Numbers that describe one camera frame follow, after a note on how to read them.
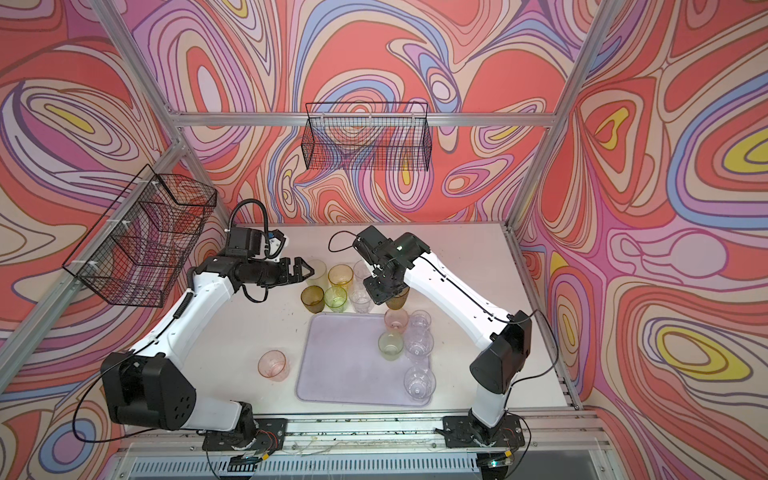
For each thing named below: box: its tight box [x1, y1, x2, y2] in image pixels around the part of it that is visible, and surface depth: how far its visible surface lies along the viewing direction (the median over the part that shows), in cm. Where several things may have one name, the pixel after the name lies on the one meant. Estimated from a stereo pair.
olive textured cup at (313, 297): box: [300, 285, 325, 314], surface depth 95 cm
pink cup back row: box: [384, 309, 410, 334], surface depth 90 cm
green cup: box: [324, 286, 348, 313], surface depth 97 cm
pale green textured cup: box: [378, 331, 404, 361], surface depth 84 cm
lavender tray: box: [296, 312, 430, 406], surface depth 87 cm
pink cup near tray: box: [258, 349, 291, 382], surface depth 82 cm
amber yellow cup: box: [328, 264, 354, 292], surface depth 98 cm
